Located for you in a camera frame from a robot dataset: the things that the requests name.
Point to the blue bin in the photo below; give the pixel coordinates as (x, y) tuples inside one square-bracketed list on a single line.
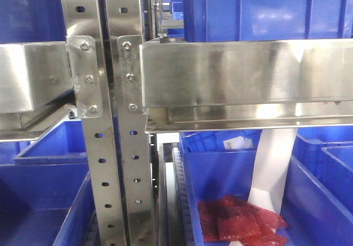
[(31, 21), (327, 153), (45, 204), (245, 20), (314, 215), (62, 145)]

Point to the steel right shelf beam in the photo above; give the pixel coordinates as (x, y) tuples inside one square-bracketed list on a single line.
[(193, 86)]

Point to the blue bin lower centre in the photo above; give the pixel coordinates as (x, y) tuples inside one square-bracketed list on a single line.
[(314, 215)]

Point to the blue bin upper left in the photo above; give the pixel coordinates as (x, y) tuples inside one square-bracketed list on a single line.
[(31, 21)]

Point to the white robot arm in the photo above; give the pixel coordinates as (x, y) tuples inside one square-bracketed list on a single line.
[(270, 168)]

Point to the blue bin behind left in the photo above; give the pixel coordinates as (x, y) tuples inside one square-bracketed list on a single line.
[(62, 145)]

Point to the blue bin upper right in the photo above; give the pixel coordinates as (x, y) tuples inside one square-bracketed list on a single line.
[(245, 20)]

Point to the steel left shelf upright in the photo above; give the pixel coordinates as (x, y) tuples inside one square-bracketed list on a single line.
[(85, 44)]

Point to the black roller track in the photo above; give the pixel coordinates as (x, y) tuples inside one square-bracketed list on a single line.
[(179, 226)]

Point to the steel shelf upright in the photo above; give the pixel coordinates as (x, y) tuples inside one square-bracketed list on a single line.
[(85, 44), (126, 24)]

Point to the steel shelf beam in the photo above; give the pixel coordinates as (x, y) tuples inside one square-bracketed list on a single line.
[(36, 89), (193, 86)]

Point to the blue bin lower left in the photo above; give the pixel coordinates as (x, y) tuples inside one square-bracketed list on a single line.
[(45, 204)]

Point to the steel right shelf upright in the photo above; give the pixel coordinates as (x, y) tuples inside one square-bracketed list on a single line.
[(126, 24)]

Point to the blue bin far right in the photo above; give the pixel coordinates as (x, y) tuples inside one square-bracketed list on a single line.
[(327, 153)]

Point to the steel left shelf beam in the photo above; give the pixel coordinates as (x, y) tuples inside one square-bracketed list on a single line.
[(36, 89)]

